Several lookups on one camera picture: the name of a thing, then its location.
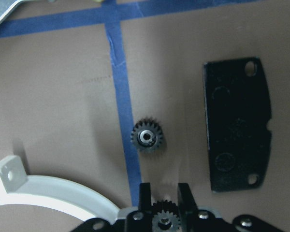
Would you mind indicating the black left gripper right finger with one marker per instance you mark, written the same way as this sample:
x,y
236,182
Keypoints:
x,y
186,203

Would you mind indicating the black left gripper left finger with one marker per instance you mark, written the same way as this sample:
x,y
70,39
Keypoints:
x,y
145,203

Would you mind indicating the small black gear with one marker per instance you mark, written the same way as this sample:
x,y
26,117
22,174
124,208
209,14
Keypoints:
x,y
165,217

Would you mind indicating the black brake pad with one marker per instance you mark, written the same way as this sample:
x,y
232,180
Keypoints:
x,y
238,109

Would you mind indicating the white curved plastic bracket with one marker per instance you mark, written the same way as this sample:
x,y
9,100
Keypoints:
x,y
17,187

